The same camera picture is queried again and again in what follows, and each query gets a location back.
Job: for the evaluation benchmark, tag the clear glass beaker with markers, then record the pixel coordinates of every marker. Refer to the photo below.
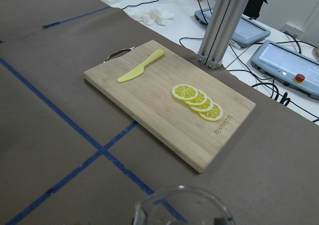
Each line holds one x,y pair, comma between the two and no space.
182,205

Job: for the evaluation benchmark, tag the aluminium frame post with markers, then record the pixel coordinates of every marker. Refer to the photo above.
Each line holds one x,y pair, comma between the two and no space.
222,24

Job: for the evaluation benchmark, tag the far teach pendant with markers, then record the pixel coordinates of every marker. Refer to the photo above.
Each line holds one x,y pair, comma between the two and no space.
289,67

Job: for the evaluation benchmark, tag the white crumpled gloves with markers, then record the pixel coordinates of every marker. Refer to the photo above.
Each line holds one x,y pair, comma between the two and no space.
151,16

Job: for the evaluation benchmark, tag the teach pendant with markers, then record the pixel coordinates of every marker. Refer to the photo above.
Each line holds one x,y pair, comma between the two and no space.
289,67
246,33

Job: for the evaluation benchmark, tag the near teach pendant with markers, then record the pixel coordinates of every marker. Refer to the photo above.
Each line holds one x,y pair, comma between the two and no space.
246,33

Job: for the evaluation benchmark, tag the yellow plastic knife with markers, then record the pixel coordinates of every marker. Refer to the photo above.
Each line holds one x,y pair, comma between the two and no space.
138,70

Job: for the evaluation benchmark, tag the lemon slice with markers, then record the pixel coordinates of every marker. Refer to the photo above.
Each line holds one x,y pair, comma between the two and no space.
207,106
199,100
214,114
184,92

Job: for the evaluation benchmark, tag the bamboo cutting board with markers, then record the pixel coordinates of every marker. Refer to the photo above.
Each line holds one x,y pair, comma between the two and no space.
148,99

